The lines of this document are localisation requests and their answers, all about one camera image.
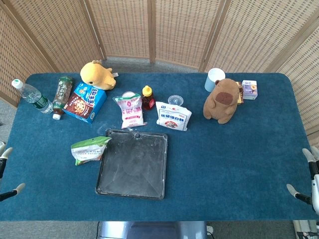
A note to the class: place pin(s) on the white blue sugar bag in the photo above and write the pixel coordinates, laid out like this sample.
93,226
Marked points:
173,117

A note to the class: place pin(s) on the honey bottle yellow cap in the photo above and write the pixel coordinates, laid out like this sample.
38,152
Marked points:
148,98

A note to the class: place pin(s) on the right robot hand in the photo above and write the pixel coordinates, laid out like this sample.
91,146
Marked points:
311,171

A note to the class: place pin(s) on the light blue paper cup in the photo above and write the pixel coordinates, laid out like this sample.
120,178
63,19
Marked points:
213,79

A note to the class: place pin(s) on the yellow plush toy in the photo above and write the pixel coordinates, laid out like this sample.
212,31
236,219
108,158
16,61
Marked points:
97,74

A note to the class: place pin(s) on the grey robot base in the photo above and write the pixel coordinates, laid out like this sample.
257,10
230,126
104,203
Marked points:
152,230

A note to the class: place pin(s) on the woven folding screen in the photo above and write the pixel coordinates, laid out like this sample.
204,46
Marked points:
174,30

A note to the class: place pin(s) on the blue cookie box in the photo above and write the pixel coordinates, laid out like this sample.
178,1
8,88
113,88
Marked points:
86,102

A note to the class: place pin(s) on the black baking tray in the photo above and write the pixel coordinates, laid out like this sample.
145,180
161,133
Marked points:
134,164

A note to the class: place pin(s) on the clear water bottle green label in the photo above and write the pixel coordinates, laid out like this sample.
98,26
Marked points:
31,95

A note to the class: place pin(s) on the green white starch bag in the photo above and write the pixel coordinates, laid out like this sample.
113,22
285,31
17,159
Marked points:
87,150

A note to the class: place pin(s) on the purple white drink carton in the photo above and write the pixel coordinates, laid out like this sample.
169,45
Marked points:
249,89

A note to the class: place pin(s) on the white pink sugar bag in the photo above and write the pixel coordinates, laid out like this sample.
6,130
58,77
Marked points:
131,109

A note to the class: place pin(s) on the clear plastic lid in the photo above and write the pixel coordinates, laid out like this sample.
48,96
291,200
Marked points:
175,100

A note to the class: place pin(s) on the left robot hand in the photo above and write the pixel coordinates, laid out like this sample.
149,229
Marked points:
5,155

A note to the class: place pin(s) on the brown tea bottle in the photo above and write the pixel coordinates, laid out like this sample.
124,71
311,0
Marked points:
61,95

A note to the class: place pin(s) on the blue table mat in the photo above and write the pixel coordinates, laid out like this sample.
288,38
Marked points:
224,161

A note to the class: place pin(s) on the brown yellow snack box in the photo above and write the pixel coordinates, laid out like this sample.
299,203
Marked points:
240,95

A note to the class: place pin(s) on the brown capybara plush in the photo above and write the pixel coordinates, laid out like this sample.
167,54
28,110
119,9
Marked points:
221,100

